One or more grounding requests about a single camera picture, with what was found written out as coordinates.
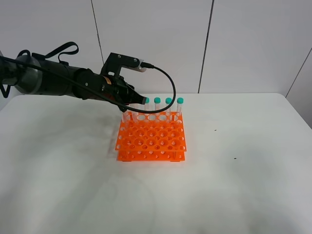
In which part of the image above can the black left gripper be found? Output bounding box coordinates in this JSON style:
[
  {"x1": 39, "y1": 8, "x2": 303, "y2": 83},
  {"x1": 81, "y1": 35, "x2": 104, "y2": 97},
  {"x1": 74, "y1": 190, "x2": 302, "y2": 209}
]
[{"x1": 97, "y1": 75, "x2": 146, "y2": 105}]

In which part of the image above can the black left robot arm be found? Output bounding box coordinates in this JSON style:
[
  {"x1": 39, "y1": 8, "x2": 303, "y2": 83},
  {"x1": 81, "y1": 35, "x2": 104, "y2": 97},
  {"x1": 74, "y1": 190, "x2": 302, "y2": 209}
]
[{"x1": 0, "y1": 42, "x2": 146, "y2": 105}]

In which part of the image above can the orange test tube rack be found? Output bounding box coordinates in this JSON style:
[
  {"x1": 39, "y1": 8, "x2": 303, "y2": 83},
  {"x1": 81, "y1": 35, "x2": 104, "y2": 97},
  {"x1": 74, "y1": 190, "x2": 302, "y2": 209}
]
[{"x1": 115, "y1": 112, "x2": 187, "y2": 162}]

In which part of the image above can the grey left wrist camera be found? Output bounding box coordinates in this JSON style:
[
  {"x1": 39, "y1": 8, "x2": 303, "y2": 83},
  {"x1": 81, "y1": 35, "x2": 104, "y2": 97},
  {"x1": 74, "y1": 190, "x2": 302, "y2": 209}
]
[{"x1": 99, "y1": 52, "x2": 147, "y2": 78}]

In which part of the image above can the black left camera cable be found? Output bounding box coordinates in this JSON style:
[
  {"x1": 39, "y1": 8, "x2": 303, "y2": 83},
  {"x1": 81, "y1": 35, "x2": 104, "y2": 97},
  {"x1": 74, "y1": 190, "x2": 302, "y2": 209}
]
[{"x1": 0, "y1": 55, "x2": 177, "y2": 114}]

